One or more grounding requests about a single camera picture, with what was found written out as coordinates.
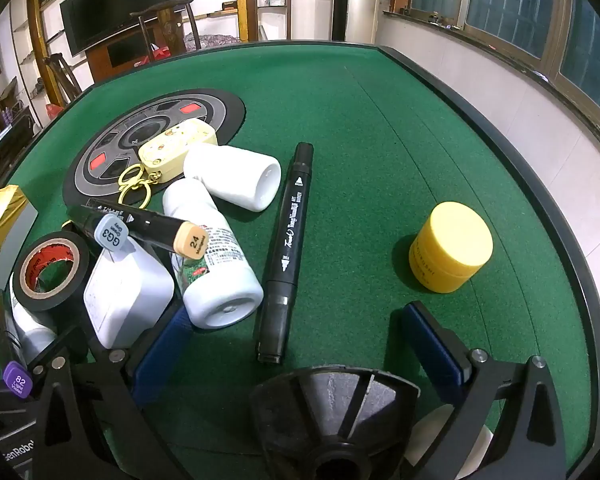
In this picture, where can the black marker with beige cap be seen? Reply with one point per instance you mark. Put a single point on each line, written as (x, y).
(152, 222)

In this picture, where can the yellow round jar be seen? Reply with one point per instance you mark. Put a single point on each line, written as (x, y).
(450, 250)

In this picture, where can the dark wooden chair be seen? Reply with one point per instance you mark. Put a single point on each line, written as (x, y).
(62, 75)

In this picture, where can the round wheel print mat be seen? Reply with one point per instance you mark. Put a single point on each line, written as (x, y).
(200, 110)

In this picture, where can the dark wooden chair tan slat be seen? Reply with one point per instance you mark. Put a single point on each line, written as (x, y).
(172, 30)

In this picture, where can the black electrical tape roll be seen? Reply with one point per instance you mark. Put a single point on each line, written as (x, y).
(77, 260)

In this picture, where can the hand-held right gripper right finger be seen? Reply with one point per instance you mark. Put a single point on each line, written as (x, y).
(432, 350)

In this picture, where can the black flat television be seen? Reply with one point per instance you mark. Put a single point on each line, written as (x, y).
(120, 15)

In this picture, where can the patterned cushion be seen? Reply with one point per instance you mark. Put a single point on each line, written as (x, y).
(210, 40)

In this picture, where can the white bottle with printed label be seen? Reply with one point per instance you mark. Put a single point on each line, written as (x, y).
(220, 285)

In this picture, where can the wooden framed window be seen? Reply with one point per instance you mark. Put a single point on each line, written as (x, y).
(510, 5)

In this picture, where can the wooden wall shelf unit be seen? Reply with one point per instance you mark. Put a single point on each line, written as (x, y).
(35, 35)

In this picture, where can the wooden television cabinet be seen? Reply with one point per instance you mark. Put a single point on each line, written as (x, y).
(97, 65)

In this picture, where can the plain white bottle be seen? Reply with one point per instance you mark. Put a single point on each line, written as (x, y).
(230, 175)

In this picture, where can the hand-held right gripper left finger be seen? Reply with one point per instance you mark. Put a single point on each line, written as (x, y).
(160, 360)

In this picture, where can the box with yellow taped edges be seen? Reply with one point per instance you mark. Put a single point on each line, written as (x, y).
(0, 220)

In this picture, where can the white rectangular jug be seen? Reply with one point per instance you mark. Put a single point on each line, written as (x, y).
(130, 300)

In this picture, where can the black marker with purple cap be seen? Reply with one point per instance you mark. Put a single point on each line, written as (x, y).
(17, 382)

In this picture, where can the long black marker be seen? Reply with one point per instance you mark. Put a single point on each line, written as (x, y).
(285, 260)

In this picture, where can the black marker with grey cap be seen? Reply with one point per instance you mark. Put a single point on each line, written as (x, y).
(111, 232)

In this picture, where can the red plastic bag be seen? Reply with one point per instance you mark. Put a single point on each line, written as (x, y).
(155, 54)
(55, 111)

